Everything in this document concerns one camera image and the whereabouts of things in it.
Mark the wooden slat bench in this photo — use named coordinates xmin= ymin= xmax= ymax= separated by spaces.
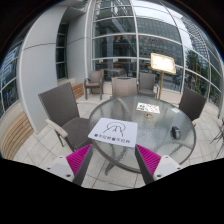
xmin=0 ymin=112 xmax=33 ymax=160

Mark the small colourful menu card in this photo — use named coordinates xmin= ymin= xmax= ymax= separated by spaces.
xmin=137 ymin=103 xmax=160 ymax=114

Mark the white printed mouse pad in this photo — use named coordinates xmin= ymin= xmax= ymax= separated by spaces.
xmin=88 ymin=118 xmax=138 ymax=147

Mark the grey wicker chair far left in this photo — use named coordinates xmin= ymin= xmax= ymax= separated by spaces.
xmin=83 ymin=70 xmax=104 ymax=99

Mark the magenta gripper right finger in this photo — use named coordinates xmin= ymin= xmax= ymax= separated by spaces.
xmin=135 ymin=145 xmax=181 ymax=184

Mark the grey wicker chair behind table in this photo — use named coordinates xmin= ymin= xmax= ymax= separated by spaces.
xmin=112 ymin=77 xmax=138 ymax=98

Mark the round glass table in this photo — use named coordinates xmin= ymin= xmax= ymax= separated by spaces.
xmin=89 ymin=95 xmax=196 ymax=173

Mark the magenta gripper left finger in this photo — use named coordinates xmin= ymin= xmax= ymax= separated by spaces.
xmin=46 ymin=145 xmax=93 ymax=186

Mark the dark wicker chair right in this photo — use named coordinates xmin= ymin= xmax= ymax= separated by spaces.
xmin=179 ymin=88 xmax=206 ymax=125

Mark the round metal ashtray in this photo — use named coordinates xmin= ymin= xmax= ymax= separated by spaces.
xmin=144 ymin=113 xmax=153 ymax=119

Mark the black computer mouse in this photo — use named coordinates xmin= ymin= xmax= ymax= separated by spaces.
xmin=171 ymin=126 xmax=181 ymax=140

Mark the grey wicker chair far right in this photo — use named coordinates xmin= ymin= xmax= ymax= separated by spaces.
xmin=138 ymin=72 xmax=158 ymax=98

